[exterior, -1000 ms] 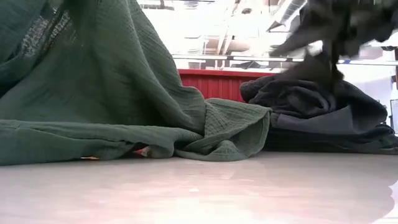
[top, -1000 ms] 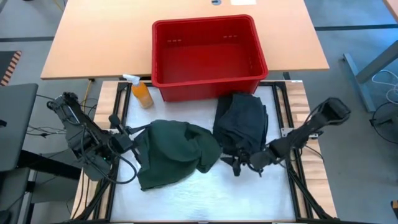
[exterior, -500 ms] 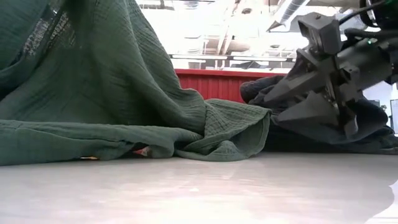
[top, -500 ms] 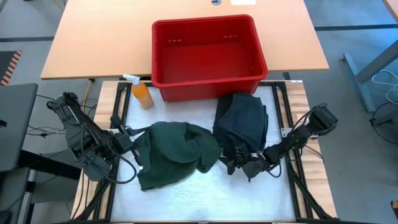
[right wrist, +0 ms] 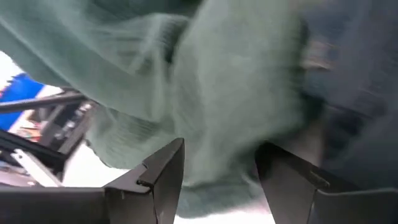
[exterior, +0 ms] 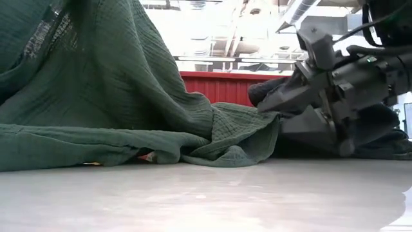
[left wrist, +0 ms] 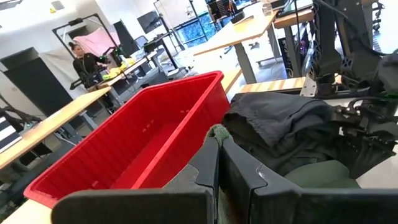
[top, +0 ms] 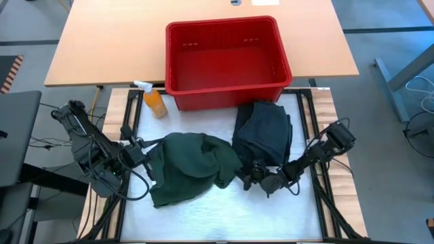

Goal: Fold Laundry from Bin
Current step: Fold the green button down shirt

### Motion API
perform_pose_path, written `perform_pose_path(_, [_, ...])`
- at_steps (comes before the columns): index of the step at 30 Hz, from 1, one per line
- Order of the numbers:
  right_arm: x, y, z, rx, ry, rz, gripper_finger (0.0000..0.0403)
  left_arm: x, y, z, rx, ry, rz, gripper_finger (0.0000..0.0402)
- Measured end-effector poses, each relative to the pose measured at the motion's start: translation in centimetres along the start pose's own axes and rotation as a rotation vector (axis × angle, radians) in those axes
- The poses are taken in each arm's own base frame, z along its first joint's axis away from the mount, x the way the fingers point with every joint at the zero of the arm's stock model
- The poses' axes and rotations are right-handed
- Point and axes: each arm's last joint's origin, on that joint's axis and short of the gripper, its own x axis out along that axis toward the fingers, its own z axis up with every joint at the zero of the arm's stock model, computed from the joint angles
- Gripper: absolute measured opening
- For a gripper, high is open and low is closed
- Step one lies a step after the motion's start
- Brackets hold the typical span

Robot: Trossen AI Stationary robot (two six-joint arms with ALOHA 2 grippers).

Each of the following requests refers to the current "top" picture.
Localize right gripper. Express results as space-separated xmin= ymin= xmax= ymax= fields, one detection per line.
xmin=241 ymin=162 xmax=290 ymax=199

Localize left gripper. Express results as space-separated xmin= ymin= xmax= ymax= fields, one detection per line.
xmin=120 ymin=136 xmax=167 ymax=182

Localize dark green polo shirt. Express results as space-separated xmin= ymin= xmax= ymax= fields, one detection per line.
xmin=145 ymin=131 xmax=243 ymax=209

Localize dark blue jeans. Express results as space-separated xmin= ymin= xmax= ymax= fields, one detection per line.
xmin=231 ymin=103 xmax=294 ymax=169

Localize red plastic bin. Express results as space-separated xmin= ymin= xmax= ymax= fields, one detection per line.
xmin=165 ymin=15 xmax=294 ymax=113

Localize orange spray bottle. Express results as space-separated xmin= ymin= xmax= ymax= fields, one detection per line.
xmin=133 ymin=80 xmax=169 ymax=120

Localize wooden desk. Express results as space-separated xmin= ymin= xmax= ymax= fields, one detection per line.
xmin=43 ymin=0 xmax=360 ymax=88
xmin=418 ymin=0 xmax=434 ymax=23

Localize hazard-striped floor mat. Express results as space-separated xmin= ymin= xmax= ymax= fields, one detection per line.
xmin=0 ymin=54 xmax=25 ymax=95

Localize grey table leg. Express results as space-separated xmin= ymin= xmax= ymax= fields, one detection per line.
xmin=374 ymin=43 xmax=434 ymax=123

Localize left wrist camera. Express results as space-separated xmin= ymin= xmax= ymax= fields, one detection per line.
xmin=119 ymin=124 xmax=136 ymax=140

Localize black aluminium table frame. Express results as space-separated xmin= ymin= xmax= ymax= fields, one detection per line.
xmin=79 ymin=87 xmax=369 ymax=244

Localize yellow cable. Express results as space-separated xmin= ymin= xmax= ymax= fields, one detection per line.
xmin=89 ymin=86 xmax=103 ymax=131

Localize black floor cables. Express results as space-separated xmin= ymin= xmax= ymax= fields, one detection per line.
xmin=28 ymin=135 xmax=74 ymax=150

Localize white cables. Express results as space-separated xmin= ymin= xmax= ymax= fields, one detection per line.
xmin=405 ymin=75 xmax=434 ymax=115

